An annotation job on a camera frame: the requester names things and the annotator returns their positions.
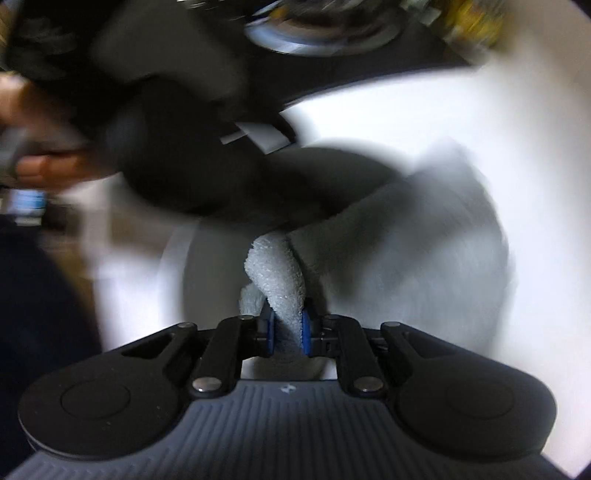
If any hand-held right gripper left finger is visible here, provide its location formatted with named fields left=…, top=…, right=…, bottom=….
left=122, top=308, right=278, bottom=398

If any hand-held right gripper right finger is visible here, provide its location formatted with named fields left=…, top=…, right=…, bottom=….
left=300, top=308, right=451, bottom=398

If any white patterned bowl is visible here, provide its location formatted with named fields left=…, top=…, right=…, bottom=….
left=157, top=138, right=514, bottom=384

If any grey dish cloth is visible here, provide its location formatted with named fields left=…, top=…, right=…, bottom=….
left=238, top=145, right=509, bottom=365

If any person's left hand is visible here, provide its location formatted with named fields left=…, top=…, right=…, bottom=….
left=0, top=74, right=120, bottom=186

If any gas burner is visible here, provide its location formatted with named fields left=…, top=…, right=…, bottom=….
left=244, top=0, right=403, bottom=57

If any blue white packet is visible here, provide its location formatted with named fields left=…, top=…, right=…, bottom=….
left=13, top=189, right=48, bottom=219

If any black glass gas stove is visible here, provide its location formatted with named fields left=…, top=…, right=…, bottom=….
left=240, top=0, right=491, bottom=114

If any person's dark blue clothing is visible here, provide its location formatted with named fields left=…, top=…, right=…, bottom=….
left=0, top=217, right=105, bottom=467

